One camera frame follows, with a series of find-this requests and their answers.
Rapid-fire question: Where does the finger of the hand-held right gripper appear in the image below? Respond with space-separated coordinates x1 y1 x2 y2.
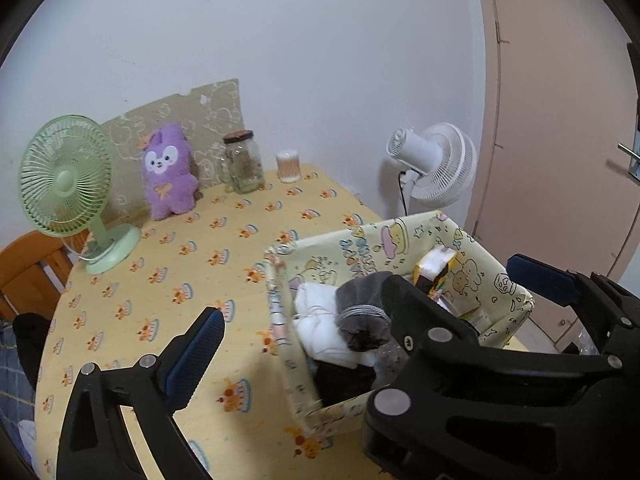
362 271 640 480
506 254 640 361

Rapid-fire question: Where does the blue plaid bedding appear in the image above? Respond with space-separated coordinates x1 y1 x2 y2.
0 320 38 461

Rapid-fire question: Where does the green printed board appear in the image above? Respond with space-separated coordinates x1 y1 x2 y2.
100 78 247 221

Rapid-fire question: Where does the black cloth bundle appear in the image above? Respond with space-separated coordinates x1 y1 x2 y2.
312 360 383 408

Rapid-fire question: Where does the green desk fan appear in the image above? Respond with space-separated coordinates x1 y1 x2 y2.
19 115 142 276

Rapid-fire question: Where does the white standing fan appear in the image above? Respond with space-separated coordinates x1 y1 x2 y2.
386 122 478 211

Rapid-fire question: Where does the glass jar with dark lid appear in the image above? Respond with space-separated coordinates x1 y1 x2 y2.
222 131 264 194

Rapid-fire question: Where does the metal door handle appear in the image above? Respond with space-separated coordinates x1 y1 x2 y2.
617 142 640 181

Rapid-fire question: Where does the beige door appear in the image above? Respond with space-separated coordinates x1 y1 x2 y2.
462 0 640 356

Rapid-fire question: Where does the purple plush toy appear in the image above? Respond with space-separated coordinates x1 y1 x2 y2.
140 124 199 222

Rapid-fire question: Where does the cotton swab container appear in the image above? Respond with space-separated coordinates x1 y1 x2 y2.
276 150 302 184

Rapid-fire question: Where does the green tissue pack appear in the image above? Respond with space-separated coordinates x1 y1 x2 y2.
457 302 493 333

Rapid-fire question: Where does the cartoon tissue pack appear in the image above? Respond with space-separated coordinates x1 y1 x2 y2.
412 245 468 306

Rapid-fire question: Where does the white cloth bundle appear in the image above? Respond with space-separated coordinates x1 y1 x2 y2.
292 282 386 368

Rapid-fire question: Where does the wooden chair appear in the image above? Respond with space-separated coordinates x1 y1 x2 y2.
0 230 91 321

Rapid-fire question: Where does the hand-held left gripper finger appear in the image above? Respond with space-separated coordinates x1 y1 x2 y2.
55 306 226 480

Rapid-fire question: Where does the yellow printed tablecloth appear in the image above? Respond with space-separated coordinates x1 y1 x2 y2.
32 164 531 480

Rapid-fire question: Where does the cartoon printed storage box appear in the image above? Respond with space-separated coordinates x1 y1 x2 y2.
263 210 536 436

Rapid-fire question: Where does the black fan cable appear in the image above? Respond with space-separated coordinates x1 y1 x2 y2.
397 170 411 216

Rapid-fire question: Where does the grey sock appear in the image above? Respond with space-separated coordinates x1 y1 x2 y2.
334 271 396 353

